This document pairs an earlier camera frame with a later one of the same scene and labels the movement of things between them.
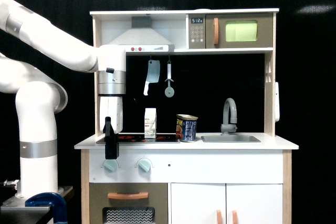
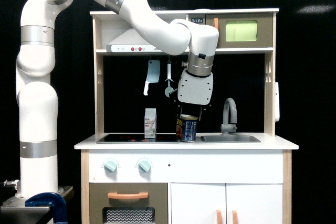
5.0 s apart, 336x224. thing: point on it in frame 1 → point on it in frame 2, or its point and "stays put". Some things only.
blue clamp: (56, 202) stays put
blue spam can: (186, 128) stays put
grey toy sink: (230, 139) stays put
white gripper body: (112, 106) → (195, 89)
